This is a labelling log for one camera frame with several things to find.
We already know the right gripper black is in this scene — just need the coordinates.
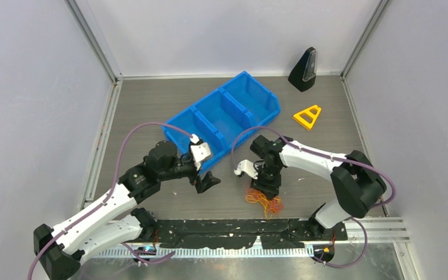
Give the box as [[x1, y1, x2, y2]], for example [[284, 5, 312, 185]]
[[251, 162, 283, 199]]

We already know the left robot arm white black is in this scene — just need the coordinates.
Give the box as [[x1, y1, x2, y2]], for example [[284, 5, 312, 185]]
[[33, 136, 221, 279]]

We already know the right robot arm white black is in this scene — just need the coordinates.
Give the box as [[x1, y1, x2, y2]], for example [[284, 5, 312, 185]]
[[242, 135, 387, 240]]

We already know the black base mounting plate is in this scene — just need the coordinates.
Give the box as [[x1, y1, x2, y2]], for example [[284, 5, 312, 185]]
[[135, 218, 348, 250]]

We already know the yellow triangular plastic piece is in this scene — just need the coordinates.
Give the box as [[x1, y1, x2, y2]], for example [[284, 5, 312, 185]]
[[293, 104, 321, 131]]

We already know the blue three-compartment plastic bin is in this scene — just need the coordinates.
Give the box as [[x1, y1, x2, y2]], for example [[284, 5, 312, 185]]
[[163, 71, 281, 171]]

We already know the black wedge-shaped stand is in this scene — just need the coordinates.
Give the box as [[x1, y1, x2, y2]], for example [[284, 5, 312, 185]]
[[288, 47, 317, 92]]

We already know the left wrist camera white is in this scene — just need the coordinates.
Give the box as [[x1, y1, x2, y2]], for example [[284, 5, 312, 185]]
[[190, 134, 212, 171]]

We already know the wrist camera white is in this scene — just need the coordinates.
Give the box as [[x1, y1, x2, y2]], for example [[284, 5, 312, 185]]
[[190, 134, 212, 171], [234, 160, 258, 179]]

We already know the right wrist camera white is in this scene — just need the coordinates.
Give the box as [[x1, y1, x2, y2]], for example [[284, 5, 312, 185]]
[[234, 160, 258, 179]]

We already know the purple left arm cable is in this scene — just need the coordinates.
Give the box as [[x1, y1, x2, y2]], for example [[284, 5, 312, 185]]
[[27, 122, 195, 280]]

